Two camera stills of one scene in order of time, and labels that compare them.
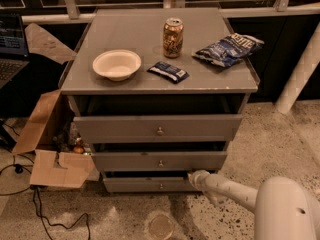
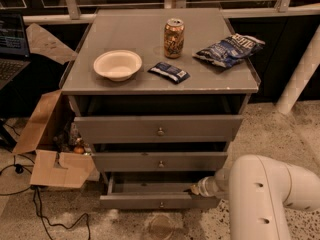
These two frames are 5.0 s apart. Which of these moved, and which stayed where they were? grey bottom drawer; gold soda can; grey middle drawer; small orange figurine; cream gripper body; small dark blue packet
Moved: grey bottom drawer; cream gripper body
Stayed: small dark blue packet; grey middle drawer; gold soda can; small orange figurine
